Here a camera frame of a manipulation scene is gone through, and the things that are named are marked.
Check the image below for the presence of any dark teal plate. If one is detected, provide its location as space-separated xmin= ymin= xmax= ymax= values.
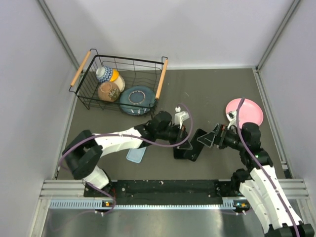
xmin=119 ymin=85 xmax=156 ymax=116

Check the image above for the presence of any black smartphone face down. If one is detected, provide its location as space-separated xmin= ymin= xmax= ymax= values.
xmin=183 ymin=128 xmax=207 ymax=162

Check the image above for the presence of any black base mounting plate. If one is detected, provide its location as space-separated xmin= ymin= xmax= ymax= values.
xmin=83 ymin=179 xmax=250 ymax=205

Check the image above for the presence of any blue smartphone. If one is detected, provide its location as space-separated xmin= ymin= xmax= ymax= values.
xmin=173 ymin=147 xmax=187 ymax=159

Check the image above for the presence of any black wire dish basket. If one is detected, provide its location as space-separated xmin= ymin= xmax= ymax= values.
xmin=69 ymin=48 xmax=168 ymax=117

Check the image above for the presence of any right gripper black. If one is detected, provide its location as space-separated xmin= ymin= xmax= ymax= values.
xmin=197 ymin=123 xmax=247 ymax=151

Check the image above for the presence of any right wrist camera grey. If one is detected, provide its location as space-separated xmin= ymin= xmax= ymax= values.
xmin=226 ymin=110 xmax=237 ymax=129

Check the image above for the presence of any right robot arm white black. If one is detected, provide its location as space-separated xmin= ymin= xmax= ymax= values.
xmin=197 ymin=122 xmax=315 ymax=237

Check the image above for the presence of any brown ceramic bowl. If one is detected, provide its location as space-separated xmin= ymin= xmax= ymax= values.
xmin=98 ymin=82 xmax=120 ymax=102

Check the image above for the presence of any grey slotted cable duct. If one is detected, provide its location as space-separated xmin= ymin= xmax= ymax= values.
xmin=49 ymin=199 xmax=236 ymax=210

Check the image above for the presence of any beige bowl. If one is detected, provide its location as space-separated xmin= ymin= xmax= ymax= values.
xmin=114 ymin=75 xmax=125 ymax=92

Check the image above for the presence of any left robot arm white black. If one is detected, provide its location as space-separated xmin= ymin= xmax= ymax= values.
xmin=61 ymin=111 xmax=190 ymax=196

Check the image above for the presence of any aluminium frame rail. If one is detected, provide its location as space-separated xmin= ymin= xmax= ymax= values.
xmin=278 ymin=179 xmax=309 ymax=199

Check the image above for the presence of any pink plate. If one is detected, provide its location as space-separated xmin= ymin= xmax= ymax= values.
xmin=225 ymin=98 xmax=264 ymax=128

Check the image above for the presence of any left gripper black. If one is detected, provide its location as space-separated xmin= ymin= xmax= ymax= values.
xmin=156 ymin=123 xmax=192 ymax=150

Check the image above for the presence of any blue white patterned bowl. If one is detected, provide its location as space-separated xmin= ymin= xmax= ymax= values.
xmin=96 ymin=66 xmax=114 ymax=83

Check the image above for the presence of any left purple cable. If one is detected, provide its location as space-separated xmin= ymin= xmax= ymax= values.
xmin=58 ymin=103 xmax=194 ymax=215

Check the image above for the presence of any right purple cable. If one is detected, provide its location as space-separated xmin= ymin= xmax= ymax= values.
xmin=236 ymin=97 xmax=301 ymax=237

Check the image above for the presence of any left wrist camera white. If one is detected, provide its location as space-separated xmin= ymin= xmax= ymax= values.
xmin=174 ymin=106 xmax=190 ymax=128

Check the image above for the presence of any purple cable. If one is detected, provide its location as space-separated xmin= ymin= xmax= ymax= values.
xmin=58 ymin=103 xmax=194 ymax=215
xmin=236 ymin=97 xmax=301 ymax=237

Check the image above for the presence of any yellow bowl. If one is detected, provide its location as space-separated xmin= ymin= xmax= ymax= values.
xmin=110 ymin=69 xmax=119 ymax=82

